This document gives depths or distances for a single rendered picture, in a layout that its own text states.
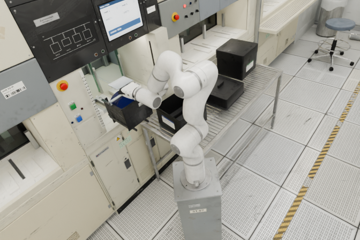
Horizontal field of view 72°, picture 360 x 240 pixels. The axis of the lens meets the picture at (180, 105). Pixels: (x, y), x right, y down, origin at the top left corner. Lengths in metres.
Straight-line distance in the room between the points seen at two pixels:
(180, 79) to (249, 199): 1.66
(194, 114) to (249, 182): 1.50
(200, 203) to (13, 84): 1.19
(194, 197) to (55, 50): 1.11
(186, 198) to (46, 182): 0.88
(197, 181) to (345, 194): 1.50
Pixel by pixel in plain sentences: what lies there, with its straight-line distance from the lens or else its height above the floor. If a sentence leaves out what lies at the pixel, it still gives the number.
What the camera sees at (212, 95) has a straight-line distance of 2.02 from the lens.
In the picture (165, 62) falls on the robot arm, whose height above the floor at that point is 1.56.
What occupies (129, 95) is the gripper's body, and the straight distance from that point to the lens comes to 1.46.
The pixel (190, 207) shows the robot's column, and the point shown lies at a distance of 1.60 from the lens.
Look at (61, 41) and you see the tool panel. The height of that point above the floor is 1.58.
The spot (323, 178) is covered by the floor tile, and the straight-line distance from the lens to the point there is 2.69.
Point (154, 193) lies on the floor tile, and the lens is 2.49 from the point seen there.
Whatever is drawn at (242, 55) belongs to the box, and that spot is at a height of 1.01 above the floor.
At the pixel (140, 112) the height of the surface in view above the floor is 1.07.
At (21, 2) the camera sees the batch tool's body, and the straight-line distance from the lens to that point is 1.42.
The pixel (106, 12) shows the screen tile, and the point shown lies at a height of 1.63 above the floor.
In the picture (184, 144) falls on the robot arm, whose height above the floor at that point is 1.16.
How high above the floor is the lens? 2.06
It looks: 38 degrees down
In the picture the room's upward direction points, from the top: 8 degrees counter-clockwise
